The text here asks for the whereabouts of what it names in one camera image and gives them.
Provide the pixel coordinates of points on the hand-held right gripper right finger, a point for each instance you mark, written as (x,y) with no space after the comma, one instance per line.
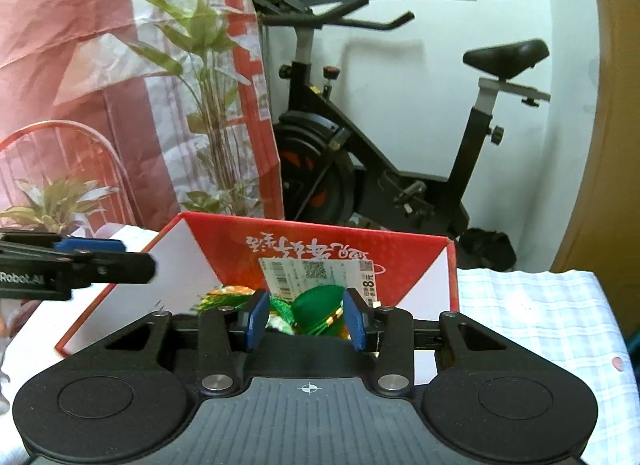
(354,320)

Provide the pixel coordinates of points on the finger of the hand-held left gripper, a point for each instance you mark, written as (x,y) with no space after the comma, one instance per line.
(120,269)
(90,245)

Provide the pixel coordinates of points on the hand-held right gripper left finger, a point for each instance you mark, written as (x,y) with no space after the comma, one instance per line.
(257,320)

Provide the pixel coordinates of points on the green shiny packet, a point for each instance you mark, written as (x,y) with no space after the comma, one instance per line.
(320,305)

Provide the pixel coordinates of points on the red cardboard box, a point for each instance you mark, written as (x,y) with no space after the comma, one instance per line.
(415,265)

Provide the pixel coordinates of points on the black exercise bike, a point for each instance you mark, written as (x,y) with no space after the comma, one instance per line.
(320,145)

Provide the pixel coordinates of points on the printed backdrop cloth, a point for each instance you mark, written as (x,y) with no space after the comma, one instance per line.
(75,20)

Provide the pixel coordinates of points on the wooden door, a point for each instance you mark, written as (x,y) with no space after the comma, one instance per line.
(615,120)

